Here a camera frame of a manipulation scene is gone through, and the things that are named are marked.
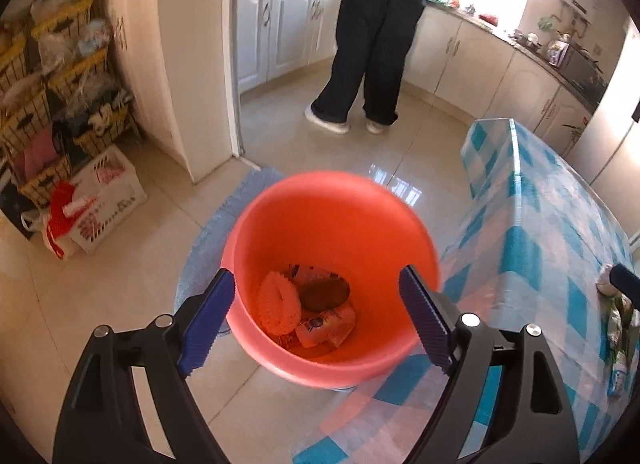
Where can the blue floor mat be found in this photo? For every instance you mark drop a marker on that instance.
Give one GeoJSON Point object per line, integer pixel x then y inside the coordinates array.
{"type": "Point", "coordinates": [205, 258]}

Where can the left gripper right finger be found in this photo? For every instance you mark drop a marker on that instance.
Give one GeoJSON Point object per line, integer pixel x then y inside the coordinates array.
{"type": "Point", "coordinates": [504, 400]}

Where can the orange plastic trash bucket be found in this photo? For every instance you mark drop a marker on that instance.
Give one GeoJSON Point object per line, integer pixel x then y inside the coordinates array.
{"type": "Point", "coordinates": [316, 260]}

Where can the white plastic crate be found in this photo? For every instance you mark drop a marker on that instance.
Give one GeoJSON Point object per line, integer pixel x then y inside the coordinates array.
{"type": "Point", "coordinates": [109, 190]}

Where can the blue checkered tablecloth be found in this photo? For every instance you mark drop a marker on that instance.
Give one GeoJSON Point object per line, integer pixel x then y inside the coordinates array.
{"type": "Point", "coordinates": [529, 250]}

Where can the white lower kitchen cabinets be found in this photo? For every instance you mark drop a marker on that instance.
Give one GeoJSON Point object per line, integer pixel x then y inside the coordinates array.
{"type": "Point", "coordinates": [452, 60]}

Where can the brown round fruit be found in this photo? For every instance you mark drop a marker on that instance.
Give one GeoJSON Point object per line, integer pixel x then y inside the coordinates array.
{"type": "Point", "coordinates": [324, 294]}

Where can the person in dark clothes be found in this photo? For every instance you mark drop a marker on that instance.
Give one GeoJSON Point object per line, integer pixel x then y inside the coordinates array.
{"type": "Point", "coordinates": [373, 38]}

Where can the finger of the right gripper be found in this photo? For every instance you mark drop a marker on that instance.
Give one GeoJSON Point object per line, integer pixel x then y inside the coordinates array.
{"type": "Point", "coordinates": [627, 283]}

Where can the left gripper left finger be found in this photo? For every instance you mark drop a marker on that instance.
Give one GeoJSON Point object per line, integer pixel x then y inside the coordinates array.
{"type": "Point", "coordinates": [101, 419]}

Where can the yellow wicker storage rack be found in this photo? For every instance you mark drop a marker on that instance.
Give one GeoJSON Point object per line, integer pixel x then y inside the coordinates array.
{"type": "Point", "coordinates": [62, 102]}

